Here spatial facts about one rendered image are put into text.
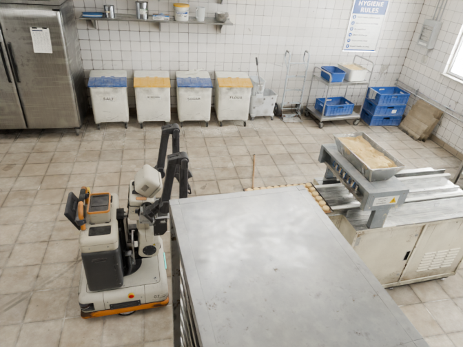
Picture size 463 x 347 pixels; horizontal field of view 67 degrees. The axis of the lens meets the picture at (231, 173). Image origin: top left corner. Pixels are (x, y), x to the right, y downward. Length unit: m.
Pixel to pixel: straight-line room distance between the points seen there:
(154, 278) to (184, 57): 4.05
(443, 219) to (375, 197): 0.78
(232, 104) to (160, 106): 1.14
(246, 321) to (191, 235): 0.31
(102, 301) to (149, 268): 0.42
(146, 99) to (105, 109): 0.64
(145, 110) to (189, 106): 0.68
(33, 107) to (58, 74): 0.62
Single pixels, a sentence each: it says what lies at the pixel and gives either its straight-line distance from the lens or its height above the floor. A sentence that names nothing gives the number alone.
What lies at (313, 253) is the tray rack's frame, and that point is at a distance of 1.03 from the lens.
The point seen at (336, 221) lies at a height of 0.78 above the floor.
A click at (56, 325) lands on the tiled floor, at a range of 3.22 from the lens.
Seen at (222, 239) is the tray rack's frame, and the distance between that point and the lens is 1.02.
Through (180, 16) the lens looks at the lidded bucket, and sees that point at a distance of 5.72.
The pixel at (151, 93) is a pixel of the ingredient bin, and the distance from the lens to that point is 5.58.
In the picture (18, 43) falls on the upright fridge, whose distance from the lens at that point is 5.36.
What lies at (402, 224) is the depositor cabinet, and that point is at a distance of 3.01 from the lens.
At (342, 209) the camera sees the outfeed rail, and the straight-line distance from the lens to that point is 2.86.
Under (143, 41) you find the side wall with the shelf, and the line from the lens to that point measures 6.04.
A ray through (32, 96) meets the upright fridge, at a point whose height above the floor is 0.65.
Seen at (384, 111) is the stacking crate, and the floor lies 0.29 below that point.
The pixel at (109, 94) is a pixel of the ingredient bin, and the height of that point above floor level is 0.58.
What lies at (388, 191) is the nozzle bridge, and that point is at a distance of 2.67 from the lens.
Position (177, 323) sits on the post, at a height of 1.20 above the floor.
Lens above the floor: 2.52
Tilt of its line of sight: 33 degrees down
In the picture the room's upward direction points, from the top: 5 degrees clockwise
